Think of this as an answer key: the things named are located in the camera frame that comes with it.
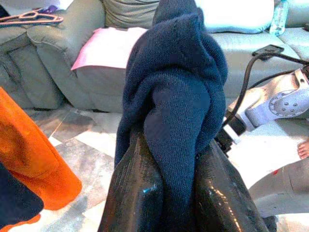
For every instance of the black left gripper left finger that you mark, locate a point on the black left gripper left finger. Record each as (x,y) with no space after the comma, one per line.
(130,188)

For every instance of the pink plastic hanger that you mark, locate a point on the pink plastic hanger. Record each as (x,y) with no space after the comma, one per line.
(29,20)

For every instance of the navy blue garment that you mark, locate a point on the navy blue garment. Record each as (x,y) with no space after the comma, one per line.
(178,96)

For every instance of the white pillow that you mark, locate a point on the white pillow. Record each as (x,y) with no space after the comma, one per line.
(234,17)

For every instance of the person bare foot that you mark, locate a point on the person bare foot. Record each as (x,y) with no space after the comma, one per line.
(304,149)

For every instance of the purple cloth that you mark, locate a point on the purple cloth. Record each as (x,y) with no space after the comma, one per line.
(49,9)

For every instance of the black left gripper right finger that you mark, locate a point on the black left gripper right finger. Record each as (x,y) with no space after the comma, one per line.
(224,198)

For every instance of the orange shirt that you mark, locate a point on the orange shirt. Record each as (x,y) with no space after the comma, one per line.
(29,149)

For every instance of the pink flat sheet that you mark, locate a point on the pink flat sheet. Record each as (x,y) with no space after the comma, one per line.
(106,48)

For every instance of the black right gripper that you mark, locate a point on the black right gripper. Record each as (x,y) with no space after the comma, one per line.
(223,145)

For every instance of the dark green sofa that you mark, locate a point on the dark green sofa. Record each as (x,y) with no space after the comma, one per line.
(60,60)

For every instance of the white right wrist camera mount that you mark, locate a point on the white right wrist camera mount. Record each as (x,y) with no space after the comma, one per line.
(231,135)

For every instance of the black shirt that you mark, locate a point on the black shirt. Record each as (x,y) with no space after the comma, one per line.
(17,198)

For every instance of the clear plastic bottle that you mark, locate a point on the clear plastic bottle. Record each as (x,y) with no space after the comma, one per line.
(278,19)

